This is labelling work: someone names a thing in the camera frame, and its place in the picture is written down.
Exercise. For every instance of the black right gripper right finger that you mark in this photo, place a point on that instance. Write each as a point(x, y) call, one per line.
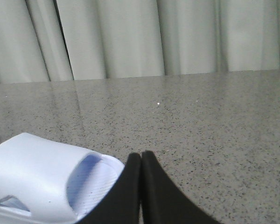
point(162, 201)

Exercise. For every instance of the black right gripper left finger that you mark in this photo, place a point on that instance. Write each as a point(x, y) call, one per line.
point(121, 205)

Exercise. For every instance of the light blue slipper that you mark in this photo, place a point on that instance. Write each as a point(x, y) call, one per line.
point(47, 182)

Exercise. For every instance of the white pleated curtain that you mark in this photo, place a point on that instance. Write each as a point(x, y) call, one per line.
point(60, 40)

